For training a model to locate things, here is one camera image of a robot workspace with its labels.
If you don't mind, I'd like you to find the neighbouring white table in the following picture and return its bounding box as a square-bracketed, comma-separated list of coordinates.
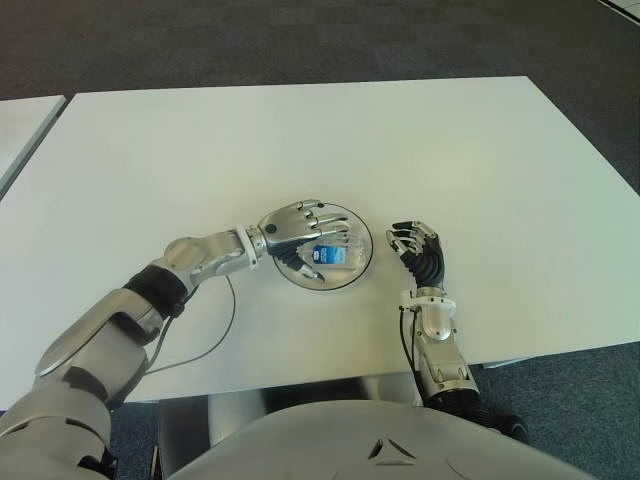
[0, 94, 69, 200]

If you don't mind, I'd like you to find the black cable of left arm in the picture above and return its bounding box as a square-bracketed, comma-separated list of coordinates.
[143, 273, 238, 377]

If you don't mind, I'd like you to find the grey table pedestal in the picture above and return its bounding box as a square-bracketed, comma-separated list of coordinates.
[158, 373, 427, 464]

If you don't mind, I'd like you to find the white table foot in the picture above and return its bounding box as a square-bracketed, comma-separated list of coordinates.
[481, 356, 547, 372]

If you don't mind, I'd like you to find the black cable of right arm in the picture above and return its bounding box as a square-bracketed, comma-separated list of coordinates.
[397, 304, 427, 404]

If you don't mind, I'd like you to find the white plate black rim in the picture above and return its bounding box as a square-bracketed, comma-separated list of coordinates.
[271, 200, 376, 293]

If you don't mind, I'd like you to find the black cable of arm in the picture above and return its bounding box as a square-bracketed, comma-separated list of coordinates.
[397, 304, 427, 404]
[143, 273, 238, 377]

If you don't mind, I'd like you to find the clear water bottle blue label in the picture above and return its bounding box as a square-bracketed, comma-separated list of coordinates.
[294, 234, 367, 274]

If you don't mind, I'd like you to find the black wheel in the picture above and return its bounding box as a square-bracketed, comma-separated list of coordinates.
[499, 413, 532, 444]

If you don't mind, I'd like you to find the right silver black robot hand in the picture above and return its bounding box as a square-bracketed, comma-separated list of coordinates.
[384, 218, 446, 290]

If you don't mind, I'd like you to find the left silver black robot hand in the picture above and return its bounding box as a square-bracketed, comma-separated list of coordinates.
[253, 199, 352, 283]

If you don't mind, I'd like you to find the grey robot torso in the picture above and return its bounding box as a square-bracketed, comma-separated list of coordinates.
[168, 397, 604, 480]

